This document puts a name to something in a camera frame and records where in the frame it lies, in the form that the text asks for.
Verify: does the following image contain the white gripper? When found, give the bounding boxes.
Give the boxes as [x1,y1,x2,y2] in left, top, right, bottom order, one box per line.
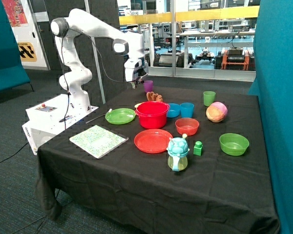
[124,58,148,88]

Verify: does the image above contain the green plastic plate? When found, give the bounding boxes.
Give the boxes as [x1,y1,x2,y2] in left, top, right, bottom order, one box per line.
[105,108,136,125]

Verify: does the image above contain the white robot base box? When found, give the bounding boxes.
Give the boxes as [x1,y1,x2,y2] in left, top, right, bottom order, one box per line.
[22,94,98,155]

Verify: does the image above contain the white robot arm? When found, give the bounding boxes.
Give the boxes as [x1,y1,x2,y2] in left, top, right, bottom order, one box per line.
[51,8,148,114]

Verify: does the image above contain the large red bowl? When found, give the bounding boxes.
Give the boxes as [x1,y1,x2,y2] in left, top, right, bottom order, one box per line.
[135,101,169,129]

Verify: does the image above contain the blue plastic bowl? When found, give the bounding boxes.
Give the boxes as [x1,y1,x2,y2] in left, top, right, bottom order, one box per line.
[167,103,181,118]

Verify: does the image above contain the small red bowl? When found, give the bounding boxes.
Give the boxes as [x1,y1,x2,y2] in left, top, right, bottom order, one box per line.
[175,117,200,136]

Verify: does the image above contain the green plastic bowl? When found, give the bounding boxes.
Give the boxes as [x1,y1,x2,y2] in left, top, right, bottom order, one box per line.
[219,133,250,156]

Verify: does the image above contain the purple plastic cup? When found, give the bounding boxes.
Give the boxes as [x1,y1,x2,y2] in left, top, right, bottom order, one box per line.
[144,80,153,93]

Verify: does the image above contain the blue plastic cup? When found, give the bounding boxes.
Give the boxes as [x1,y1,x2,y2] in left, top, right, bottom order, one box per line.
[180,102,194,118]

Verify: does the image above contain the red plastic plate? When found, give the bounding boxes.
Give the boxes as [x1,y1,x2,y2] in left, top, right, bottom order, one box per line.
[134,129,172,154]

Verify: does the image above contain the green patterned book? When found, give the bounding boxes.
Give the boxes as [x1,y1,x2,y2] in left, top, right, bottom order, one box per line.
[69,125,128,158]

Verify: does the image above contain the green plastic cup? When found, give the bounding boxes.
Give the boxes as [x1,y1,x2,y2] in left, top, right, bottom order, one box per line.
[203,91,216,107]

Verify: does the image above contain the turquoise toddler sippy cup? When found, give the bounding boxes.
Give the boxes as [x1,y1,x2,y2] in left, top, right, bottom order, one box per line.
[167,134,189,172]

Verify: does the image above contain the pastel multicolour soft ball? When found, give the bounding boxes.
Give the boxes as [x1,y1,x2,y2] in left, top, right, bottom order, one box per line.
[206,102,228,123]

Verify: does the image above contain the black tablecloth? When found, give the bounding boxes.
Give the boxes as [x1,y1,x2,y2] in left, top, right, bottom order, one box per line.
[35,87,280,234]

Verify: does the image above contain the green toy block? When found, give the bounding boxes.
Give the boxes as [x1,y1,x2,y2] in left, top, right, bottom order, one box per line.
[193,141,203,156]

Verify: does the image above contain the orange black equipment rack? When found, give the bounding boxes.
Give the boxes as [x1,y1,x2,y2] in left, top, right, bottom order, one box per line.
[221,47,250,71]

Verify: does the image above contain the yellow black hazard sign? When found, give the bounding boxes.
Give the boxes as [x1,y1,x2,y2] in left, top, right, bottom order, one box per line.
[18,42,37,62]

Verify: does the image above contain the white lab workbench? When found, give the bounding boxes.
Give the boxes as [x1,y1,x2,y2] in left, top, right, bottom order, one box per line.
[180,29,255,69]

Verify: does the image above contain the teal sofa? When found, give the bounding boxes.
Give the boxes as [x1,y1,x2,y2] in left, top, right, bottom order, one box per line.
[0,1,31,91]

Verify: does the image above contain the teal partition panel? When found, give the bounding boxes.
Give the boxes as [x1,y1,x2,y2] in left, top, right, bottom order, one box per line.
[249,0,293,234]

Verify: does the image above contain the red abstract poster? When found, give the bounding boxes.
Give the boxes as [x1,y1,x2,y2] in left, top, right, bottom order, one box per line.
[1,0,28,27]

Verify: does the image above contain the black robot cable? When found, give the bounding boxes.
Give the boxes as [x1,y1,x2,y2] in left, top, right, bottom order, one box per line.
[59,28,135,130]

